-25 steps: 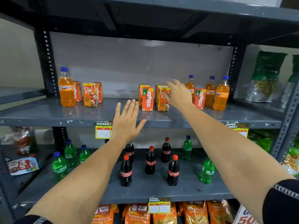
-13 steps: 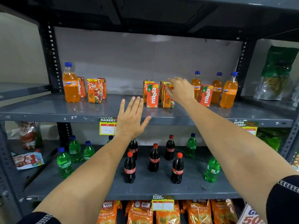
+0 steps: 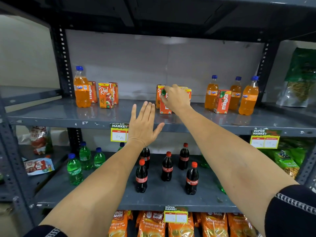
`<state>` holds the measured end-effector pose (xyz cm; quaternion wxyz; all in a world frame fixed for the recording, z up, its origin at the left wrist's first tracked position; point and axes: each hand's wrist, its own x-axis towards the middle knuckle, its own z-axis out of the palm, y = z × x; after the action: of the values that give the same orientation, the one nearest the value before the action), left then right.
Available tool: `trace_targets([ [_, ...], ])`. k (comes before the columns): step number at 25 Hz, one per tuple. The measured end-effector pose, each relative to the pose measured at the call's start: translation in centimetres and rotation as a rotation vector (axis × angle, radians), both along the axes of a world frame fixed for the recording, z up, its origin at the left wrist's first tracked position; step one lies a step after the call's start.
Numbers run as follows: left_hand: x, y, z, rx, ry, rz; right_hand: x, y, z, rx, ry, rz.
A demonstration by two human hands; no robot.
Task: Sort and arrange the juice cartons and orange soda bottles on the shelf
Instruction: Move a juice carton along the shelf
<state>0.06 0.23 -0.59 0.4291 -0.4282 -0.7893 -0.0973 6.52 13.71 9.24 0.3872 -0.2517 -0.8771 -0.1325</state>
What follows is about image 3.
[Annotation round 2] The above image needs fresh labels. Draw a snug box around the black shirt sleeve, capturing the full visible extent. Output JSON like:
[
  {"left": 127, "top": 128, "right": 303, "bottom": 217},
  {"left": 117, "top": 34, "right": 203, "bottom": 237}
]
[
  {"left": 23, "top": 225, "right": 68, "bottom": 237},
  {"left": 264, "top": 184, "right": 316, "bottom": 237}
]

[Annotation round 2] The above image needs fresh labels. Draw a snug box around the row of orange tea packets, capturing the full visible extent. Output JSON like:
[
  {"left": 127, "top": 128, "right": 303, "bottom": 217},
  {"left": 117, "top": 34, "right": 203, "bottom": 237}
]
[{"left": 108, "top": 210, "right": 263, "bottom": 237}]

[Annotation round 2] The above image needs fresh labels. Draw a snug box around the large green clear snack bag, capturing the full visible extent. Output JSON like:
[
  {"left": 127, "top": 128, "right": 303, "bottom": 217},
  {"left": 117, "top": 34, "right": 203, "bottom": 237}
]
[{"left": 276, "top": 47, "right": 316, "bottom": 108}]

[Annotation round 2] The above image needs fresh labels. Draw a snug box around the yellow price label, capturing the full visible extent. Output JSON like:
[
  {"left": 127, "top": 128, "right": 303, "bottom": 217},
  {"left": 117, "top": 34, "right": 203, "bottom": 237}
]
[
  {"left": 110, "top": 122, "right": 130, "bottom": 143},
  {"left": 164, "top": 206, "right": 188, "bottom": 224},
  {"left": 250, "top": 129, "right": 282, "bottom": 149}
]

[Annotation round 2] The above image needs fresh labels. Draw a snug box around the dark cola bottle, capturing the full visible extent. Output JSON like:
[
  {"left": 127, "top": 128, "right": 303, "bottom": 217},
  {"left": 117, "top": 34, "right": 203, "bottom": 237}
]
[
  {"left": 178, "top": 143, "right": 190, "bottom": 171},
  {"left": 161, "top": 151, "right": 174, "bottom": 182},
  {"left": 185, "top": 161, "right": 199, "bottom": 195},
  {"left": 140, "top": 146, "right": 151, "bottom": 170},
  {"left": 135, "top": 159, "right": 148, "bottom": 193}
]

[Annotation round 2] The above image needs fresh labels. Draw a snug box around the red green mango drink carton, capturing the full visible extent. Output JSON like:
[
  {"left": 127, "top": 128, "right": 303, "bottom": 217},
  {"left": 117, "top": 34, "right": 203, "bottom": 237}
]
[{"left": 213, "top": 90, "right": 232, "bottom": 114}]

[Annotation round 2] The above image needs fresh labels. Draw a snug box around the white red flat packet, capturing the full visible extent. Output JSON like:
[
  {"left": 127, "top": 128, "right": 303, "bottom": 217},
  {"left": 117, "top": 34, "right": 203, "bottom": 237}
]
[{"left": 24, "top": 158, "right": 55, "bottom": 176}]

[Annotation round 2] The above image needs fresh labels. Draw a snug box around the person's left hand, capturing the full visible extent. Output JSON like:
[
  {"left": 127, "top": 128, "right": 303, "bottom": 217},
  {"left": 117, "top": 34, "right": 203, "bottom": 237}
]
[{"left": 128, "top": 101, "right": 165, "bottom": 147}]

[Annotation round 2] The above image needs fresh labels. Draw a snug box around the red juice carton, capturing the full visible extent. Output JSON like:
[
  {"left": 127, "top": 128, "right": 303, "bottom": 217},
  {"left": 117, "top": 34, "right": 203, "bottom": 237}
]
[{"left": 88, "top": 81, "right": 98, "bottom": 104}]

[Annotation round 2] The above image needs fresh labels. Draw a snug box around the red white snack packet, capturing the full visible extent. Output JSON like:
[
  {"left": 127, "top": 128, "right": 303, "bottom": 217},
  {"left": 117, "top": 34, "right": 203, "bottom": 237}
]
[{"left": 29, "top": 126, "right": 54, "bottom": 155}]

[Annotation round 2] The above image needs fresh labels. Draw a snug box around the grey metal shelf rack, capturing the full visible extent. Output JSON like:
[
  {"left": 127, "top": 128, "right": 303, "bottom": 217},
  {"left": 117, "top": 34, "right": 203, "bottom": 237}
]
[{"left": 0, "top": 0, "right": 316, "bottom": 237}]

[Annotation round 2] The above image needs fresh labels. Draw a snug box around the person's right forearm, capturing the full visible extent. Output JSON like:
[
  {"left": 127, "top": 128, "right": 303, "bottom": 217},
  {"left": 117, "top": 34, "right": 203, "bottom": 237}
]
[{"left": 172, "top": 106, "right": 300, "bottom": 237}]

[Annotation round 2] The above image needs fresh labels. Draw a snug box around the person's right hand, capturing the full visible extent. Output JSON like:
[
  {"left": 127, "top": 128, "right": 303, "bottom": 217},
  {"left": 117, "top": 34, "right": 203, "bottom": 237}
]
[{"left": 160, "top": 84, "right": 192, "bottom": 114}]

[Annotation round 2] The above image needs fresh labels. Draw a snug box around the green snack packet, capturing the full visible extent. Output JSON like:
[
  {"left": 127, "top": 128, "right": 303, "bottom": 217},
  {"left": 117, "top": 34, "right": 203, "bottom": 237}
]
[
  {"left": 272, "top": 150, "right": 301, "bottom": 179},
  {"left": 258, "top": 138, "right": 316, "bottom": 168}
]

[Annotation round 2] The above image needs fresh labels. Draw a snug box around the orange soda bottle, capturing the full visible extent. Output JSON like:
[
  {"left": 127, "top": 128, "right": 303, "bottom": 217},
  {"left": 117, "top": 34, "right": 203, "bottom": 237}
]
[
  {"left": 229, "top": 76, "right": 242, "bottom": 111},
  {"left": 74, "top": 66, "right": 91, "bottom": 108},
  {"left": 204, "top": 75, "right": 219, "bottom": 111},
  {"left": 238, "top": 76, "right": 260, "bottom": 116}
]

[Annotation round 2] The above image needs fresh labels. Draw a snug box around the orange apple juice carton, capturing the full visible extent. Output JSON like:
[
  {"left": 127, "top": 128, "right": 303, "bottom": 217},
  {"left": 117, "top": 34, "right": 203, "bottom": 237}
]
[
  {"left": 109, "top": 82, "right": 119, "bottom": 105},
  {"left": 98, "top": 82, "right": 114, "bottom": 109}
]

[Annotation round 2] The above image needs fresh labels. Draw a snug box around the person's left forearm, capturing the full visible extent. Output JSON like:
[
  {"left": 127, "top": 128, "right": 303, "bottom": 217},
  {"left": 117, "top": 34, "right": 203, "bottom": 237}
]
[{"left": 39, "top": 139, "right": 148, "bottom": 237}]

